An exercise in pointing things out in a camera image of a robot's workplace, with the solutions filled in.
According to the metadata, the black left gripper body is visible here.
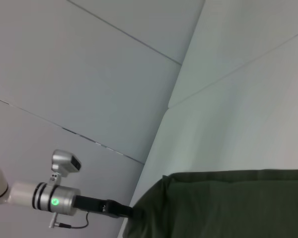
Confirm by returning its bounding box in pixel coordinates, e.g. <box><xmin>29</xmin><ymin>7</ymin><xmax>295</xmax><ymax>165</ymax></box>
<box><xmin>74</xmin><ymin>195</ymin><xmax>121</xmax><ymax>219</ymax></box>

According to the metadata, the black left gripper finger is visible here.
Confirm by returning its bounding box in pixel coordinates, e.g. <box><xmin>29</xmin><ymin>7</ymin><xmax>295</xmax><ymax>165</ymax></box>
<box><xmin>106</xmin><ymin>199</ymin><xmax>135</xmax><ymax>219</ymax></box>

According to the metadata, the dark green FREE t-shirt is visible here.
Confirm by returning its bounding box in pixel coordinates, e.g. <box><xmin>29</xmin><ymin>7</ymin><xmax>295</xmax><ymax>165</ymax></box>
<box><xmin>118</xmin><ymin>169</ymin><xmax>298</xmax><ymax>238</ymax></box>

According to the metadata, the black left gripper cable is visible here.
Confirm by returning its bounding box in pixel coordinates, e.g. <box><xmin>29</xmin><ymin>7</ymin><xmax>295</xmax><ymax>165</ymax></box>
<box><xmin>59</xmin><ymin>212</ymin><xmax>89</xmax><ymax>229</ymax></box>

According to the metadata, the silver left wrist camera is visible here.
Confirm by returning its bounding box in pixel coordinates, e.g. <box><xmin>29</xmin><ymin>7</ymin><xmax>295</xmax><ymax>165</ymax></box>
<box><xmin>49</xmin><ymin>149</ymin><xmax>82</xmax><ymax>186</ymax></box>

